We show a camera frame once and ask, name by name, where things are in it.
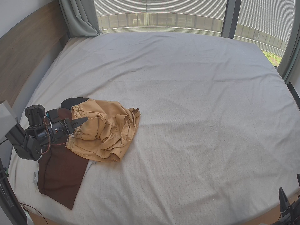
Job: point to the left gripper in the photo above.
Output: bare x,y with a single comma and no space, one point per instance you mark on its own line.
62,128

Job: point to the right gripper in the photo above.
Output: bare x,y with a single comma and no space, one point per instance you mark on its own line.
291,218

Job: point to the tan trousers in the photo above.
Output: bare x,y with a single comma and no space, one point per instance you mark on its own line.
105,116

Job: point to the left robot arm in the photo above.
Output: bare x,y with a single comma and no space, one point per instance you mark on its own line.
28,146

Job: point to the bed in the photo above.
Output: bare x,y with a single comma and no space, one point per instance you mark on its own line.
175,102

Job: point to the black garment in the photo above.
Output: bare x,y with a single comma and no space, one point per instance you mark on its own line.
70,102

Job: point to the dark brown garment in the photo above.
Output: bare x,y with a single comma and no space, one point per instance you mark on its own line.
61,172

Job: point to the grey-green curtain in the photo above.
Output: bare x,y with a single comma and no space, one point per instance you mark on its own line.
77,13
291,62

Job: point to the window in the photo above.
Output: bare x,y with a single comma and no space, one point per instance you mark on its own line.
164,6

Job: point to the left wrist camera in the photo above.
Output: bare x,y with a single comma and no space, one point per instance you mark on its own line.
52,115

